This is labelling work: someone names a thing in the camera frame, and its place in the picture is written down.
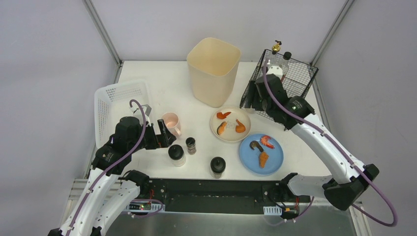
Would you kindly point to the orange dark food piece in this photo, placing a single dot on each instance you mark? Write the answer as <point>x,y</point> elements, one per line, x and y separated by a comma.
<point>221,128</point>

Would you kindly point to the black lid jar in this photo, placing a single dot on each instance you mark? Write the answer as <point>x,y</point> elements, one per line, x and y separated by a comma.
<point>217,167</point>
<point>177,155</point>
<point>250,110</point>

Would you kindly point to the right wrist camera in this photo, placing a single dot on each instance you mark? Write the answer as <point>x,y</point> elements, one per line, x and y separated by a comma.
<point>275,70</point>

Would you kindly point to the beige plastic bin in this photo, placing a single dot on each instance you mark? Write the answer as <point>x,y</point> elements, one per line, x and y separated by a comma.
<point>213,66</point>

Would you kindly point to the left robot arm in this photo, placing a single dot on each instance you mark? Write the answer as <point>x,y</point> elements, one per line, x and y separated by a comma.
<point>92,215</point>

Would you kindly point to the blue plate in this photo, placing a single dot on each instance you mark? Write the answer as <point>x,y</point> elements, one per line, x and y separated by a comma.
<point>250,158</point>

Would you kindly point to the clear glass bottle gold cap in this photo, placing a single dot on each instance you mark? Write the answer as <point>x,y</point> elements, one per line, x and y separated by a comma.
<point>272,56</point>

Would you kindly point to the pink mug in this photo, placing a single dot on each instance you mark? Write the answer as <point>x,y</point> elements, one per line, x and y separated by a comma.
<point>172,122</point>

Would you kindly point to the dark curved food piece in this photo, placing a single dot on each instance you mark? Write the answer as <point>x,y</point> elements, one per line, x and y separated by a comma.
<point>255,144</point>

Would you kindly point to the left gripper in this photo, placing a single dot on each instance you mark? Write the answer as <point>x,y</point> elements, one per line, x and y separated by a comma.
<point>158,137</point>

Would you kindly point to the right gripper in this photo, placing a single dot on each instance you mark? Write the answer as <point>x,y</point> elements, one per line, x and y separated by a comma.
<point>256,95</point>

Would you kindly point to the beige plate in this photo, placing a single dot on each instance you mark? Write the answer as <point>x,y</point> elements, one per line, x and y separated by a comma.
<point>230,135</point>

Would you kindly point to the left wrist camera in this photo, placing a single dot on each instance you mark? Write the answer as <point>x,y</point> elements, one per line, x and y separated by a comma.
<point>137,113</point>

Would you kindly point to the orange fried food piece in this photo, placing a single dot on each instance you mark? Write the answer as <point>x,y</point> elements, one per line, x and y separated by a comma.
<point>263,157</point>

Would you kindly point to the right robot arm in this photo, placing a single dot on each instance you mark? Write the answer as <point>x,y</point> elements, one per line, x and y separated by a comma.
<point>349,177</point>

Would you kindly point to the orange curved food piece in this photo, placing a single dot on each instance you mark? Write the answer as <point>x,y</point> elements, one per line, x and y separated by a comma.
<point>240,127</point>

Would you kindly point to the white plastic basket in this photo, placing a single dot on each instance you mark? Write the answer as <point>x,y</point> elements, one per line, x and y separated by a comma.
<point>111,103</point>

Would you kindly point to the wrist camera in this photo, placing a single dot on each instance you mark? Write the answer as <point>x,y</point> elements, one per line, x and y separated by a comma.
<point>137,113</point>
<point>275,70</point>

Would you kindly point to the soy sauce bottle red label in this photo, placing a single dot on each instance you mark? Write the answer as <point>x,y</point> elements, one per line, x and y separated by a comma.
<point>283,63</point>

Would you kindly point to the red shrimp toy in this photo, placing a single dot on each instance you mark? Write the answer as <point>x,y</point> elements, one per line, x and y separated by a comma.
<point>264,140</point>

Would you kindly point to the small dark spice jar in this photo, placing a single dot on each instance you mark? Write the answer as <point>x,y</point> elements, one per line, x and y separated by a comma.
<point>191,145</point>

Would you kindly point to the orange food piece top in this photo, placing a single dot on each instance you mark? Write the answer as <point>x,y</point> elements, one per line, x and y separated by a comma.
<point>221,115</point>

